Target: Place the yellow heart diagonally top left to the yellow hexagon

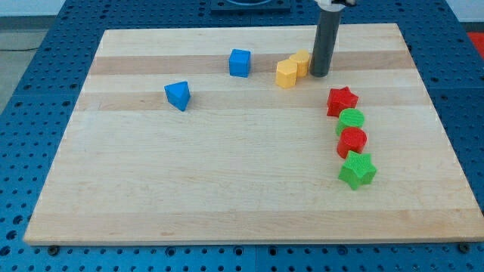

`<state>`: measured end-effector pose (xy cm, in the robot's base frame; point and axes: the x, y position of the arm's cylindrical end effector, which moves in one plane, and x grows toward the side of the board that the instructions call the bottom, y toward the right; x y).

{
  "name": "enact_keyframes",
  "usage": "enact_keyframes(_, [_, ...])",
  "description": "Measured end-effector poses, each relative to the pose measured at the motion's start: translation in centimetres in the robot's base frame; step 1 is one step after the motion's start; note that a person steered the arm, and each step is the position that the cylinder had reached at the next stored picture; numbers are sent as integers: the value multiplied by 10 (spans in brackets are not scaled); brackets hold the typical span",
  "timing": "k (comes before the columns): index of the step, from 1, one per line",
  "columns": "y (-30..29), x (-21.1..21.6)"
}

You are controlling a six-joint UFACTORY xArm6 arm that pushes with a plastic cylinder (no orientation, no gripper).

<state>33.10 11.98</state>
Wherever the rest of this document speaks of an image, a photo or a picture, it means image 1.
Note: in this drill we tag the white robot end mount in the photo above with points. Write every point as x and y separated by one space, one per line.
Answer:
335 4

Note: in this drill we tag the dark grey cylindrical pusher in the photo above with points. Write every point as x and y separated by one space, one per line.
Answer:
325 38

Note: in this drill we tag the yellow heart block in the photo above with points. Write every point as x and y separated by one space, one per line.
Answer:
301 58

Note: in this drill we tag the yellow hexagon block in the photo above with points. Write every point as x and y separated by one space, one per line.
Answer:
286 73

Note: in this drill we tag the red star block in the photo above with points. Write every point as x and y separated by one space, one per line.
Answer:
340 99

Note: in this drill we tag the green cylinder block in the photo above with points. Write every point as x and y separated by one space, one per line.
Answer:
349 117

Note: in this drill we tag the blue cube block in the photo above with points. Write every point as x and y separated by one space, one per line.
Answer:
239 63

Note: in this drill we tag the red cylinder block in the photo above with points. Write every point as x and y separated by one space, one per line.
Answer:
351 139

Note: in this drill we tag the green star block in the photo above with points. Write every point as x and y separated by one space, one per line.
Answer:
357 170

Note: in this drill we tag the wooden board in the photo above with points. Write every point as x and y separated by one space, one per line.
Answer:
249 162

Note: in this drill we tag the blue triangle block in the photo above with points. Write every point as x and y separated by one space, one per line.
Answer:
178 94

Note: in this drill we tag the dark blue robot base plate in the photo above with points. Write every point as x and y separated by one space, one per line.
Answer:
227 6

